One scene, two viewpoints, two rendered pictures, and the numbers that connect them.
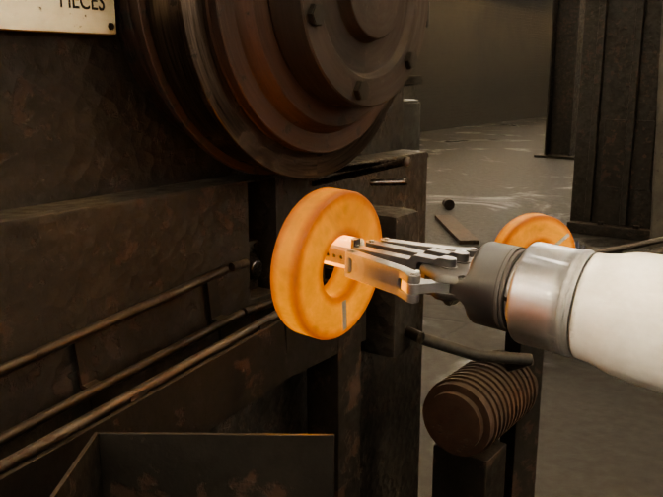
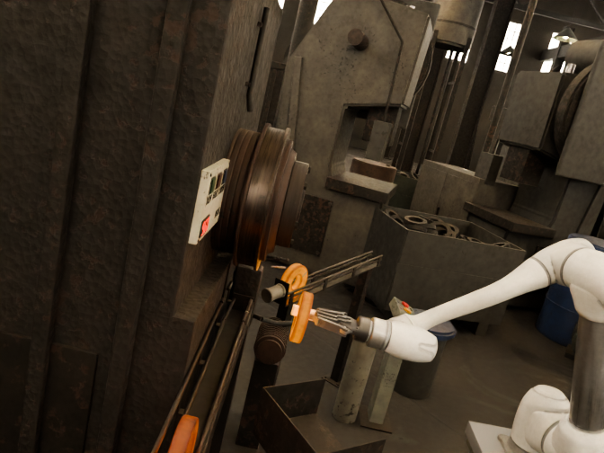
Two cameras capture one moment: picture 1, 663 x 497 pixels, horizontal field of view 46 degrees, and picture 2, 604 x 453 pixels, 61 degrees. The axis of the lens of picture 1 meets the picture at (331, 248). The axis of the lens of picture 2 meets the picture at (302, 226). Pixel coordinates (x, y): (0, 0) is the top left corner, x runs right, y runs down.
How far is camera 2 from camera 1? 1.07 m
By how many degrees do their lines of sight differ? 36
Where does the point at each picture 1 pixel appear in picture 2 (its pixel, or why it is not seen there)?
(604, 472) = not seen: hidden behind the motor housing
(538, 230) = (298, 270)
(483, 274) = (364, 328)
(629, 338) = (404, 349)
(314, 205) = (308, 302)
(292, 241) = (305, 315)
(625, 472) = not seen: hidden behind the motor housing
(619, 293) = (402, 337)
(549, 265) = (383, 327)
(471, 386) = (277, 336)
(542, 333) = (378, 345)
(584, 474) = not seen: hidden behind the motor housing
